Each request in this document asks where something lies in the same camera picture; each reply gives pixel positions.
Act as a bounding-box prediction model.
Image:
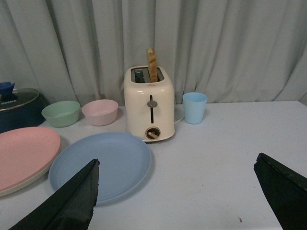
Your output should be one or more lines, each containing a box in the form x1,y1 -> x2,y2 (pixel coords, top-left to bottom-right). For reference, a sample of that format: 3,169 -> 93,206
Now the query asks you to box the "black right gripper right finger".
254,153 -> 307,230

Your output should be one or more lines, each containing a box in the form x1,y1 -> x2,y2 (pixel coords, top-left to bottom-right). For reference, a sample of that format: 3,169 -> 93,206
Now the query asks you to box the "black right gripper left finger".
11,159 -> 99,230

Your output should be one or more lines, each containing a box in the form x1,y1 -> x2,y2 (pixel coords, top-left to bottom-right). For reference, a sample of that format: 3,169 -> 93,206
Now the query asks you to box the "pink plate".
0,127 -> 61,191

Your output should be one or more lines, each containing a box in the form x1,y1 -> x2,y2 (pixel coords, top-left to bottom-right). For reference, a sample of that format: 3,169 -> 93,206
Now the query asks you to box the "beige plate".
0,147 -> 61,197

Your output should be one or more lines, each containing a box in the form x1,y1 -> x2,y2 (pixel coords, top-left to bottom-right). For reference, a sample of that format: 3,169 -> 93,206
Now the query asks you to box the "blue plate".
48,132 -> 152,206

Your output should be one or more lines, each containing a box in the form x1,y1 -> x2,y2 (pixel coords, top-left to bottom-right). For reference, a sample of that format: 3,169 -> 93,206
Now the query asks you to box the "green bowl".
41,101 -> 80,127

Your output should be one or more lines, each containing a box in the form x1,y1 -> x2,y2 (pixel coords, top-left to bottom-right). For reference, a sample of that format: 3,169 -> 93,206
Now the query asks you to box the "pink bowl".
82,99 -> 118,126

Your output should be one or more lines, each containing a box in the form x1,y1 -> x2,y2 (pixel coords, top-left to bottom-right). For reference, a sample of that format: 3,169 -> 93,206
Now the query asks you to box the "dark blue saucepan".
0,93 -> 48,133

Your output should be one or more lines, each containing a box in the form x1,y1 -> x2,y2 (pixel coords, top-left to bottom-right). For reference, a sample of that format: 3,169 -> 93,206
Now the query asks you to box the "glass pot lid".
0,82 -> 40,111

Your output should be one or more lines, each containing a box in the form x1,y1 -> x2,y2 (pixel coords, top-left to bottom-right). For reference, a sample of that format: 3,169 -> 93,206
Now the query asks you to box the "light blue cup right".
182,92 -> 208,124

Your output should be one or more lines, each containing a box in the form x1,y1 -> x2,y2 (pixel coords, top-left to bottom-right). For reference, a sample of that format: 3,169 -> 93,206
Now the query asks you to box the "cream toaster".
124,66 -> 175,142

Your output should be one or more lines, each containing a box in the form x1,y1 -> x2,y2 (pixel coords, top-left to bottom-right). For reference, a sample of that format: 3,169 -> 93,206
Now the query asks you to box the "grey curtain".
0,0 -> 307,104

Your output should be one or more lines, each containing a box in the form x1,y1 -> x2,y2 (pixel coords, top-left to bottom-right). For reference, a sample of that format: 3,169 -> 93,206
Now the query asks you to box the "bread slice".
147,47 -> 158,82

